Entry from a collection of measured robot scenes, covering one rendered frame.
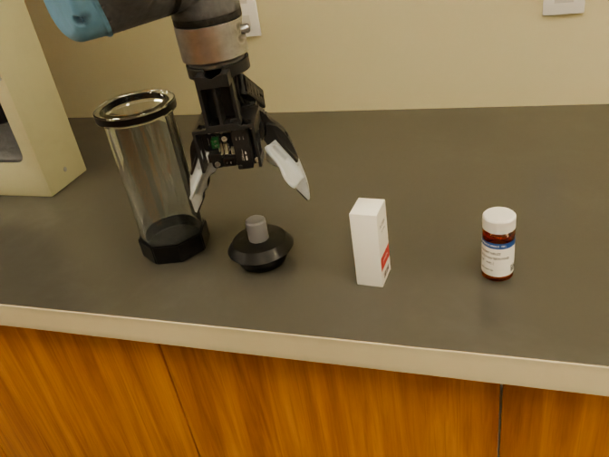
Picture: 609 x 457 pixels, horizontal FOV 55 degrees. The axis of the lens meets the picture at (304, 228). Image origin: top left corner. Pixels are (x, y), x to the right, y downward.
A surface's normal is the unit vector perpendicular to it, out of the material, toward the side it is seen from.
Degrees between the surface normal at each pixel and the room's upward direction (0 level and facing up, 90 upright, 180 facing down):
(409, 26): 90
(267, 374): 90
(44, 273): 0
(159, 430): 90
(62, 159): 90
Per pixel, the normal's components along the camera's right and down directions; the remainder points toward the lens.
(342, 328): -0.14, -0.84
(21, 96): 0.95, 0.04
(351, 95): -0.29, 0.53
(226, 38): 0.58, 0.35
